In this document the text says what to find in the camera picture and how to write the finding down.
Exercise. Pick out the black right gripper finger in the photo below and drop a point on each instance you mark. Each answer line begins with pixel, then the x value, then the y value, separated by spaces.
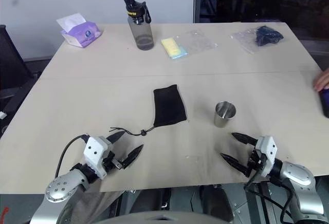
pixel 236 164
pixel 244 138

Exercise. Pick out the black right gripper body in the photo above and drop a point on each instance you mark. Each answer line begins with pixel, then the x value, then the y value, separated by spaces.
pixel 255 162

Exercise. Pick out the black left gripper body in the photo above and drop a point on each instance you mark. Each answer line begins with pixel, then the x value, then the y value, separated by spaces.
pixel 111 163

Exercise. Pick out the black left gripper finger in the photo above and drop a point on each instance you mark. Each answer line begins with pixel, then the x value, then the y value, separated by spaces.
pixel 133 156
pixel 117 135

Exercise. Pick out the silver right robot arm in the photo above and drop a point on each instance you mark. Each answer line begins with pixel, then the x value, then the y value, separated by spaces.
pixel 300 179

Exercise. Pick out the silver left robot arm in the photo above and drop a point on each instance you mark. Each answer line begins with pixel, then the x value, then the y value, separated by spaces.
pixel 61 186

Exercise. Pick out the clear plastic bag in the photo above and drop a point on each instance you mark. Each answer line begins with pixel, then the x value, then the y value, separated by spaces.
pixel 244 39
pixel 196 41

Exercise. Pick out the bystander bare hand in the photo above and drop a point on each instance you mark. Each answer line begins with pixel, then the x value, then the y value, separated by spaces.
pixel 322 80

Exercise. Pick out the stainless steel cup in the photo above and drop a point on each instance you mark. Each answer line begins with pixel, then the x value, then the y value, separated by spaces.
pixel 224 120

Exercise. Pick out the dark rounded shape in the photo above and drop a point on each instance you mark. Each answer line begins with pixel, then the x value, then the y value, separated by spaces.
pixel 210 201

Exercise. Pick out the grey cloth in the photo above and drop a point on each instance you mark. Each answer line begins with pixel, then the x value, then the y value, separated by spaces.
pixel 99 206

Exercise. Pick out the grey curved panel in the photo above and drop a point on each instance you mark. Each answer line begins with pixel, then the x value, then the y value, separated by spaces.
pixel 167 217

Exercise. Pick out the light blue cloth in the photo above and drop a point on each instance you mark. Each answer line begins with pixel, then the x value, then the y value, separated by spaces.
pixel 182 54

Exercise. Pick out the yellow sponge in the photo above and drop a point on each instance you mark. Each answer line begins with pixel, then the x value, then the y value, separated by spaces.
pixel 171 46

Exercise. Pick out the dark blue fabric item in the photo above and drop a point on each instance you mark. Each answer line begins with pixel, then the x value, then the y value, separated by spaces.
pixel 268 36

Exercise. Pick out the purple tissue pack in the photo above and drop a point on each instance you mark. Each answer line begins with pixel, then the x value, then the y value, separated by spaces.
pixel 82 35

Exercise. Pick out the grey sports water bottle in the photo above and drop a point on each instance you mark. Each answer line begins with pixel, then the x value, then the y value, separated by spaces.
pixel 142 31

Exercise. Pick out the small white object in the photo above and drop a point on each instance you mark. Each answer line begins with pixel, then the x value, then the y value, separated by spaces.
pixel 2 115

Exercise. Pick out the black office chair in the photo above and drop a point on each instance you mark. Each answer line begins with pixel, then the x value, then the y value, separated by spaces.
pixel 13 67

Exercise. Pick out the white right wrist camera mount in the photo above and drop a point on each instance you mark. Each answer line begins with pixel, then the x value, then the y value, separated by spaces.
pixel 268 152

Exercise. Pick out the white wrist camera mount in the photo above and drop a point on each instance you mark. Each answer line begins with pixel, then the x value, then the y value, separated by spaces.
pixel 268 152
pixel 94 154

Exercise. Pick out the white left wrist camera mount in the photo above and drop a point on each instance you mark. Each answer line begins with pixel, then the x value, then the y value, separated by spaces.
pixel 94 154

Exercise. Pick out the grey metal frame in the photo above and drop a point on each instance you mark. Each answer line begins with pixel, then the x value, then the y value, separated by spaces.
pixel 253 206

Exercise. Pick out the grey window frame post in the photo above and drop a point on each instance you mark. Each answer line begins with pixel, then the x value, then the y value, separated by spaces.
pixel 198 0

